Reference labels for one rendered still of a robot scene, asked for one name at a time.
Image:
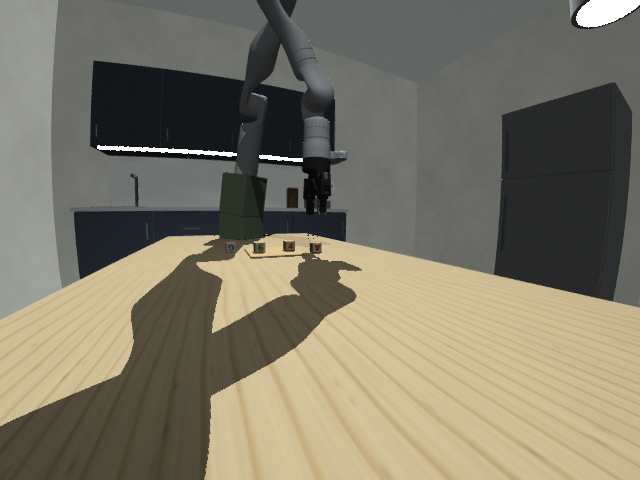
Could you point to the beige flat mat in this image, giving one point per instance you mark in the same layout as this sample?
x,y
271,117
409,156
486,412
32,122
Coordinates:
x,y
275,252

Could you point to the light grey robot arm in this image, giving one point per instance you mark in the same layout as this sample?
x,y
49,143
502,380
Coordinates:
x,y
261,61

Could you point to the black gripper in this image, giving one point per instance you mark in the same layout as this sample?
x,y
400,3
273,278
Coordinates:
x,y
315,167

